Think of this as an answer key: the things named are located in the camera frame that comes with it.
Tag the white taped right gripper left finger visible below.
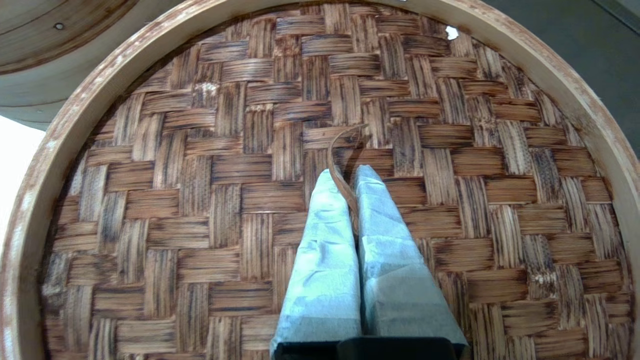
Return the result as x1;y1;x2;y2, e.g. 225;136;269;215
270;169;362;358

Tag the dark woven bamboo lid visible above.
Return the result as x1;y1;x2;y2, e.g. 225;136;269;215
0;0;640;360

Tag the small bamboo steamer stack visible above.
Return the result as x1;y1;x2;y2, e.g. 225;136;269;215
0;0;201;132

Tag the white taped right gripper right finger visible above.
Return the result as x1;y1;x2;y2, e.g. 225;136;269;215
354;165;470;351

